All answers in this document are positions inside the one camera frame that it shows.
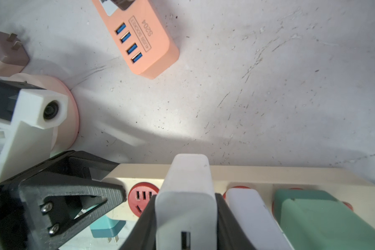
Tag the small white USB charger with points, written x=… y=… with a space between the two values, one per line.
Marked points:
x=255 y=219

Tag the orange USB power strip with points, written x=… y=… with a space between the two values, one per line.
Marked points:
x=140 y=35

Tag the teal USB charger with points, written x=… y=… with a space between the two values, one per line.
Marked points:
x=107 y=228

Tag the green USB charger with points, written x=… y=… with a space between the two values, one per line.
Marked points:
x=316 y=220

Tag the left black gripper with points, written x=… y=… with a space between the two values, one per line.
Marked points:
x=50 y=203

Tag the tall white USB charger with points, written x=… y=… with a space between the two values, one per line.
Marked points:
x=186 y=207

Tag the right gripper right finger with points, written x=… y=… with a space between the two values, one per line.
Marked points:
x=230 y=235

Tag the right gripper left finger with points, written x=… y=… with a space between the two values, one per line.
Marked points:
x=143 y=234

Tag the black plug adapter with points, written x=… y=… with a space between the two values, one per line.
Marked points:
x=123 y=4

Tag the cream red power strip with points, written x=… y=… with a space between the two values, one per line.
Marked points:
x=339 y=182

